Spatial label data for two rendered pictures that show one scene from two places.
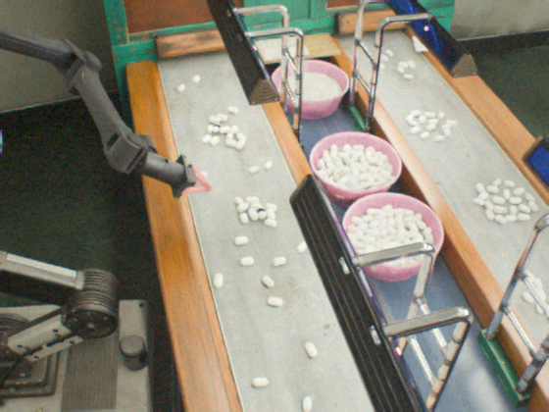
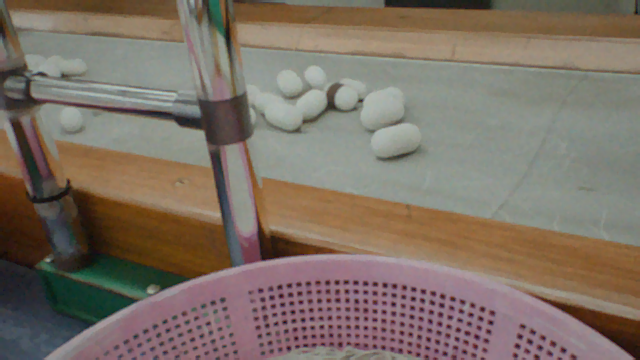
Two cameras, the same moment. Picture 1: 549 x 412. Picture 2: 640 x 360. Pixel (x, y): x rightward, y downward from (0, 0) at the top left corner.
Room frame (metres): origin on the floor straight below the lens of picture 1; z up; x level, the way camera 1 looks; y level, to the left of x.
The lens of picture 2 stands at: (1.89, -0.20, 0.94)
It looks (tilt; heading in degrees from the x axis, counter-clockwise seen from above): 30 degrees down; 135
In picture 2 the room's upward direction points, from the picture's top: 6 degrees counter-clockwise
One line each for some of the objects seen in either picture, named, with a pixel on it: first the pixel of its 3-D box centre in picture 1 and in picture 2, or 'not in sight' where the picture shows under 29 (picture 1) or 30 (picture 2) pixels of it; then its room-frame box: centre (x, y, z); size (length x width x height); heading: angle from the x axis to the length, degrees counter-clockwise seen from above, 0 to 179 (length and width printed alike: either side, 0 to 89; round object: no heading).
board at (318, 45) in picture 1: (292, 48); not in sight; (2.01, -0.08, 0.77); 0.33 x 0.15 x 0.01; 105
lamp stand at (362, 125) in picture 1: (388, 67); not in sight; (1.68, -0.37, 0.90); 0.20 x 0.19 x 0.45; 15
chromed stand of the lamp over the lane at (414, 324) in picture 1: (390, 353); not in sight; (0.64, -0.23, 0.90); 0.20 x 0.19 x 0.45; 15
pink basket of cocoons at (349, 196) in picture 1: (354, 172); not in sight; (1.38, -0.25, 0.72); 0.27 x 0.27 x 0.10
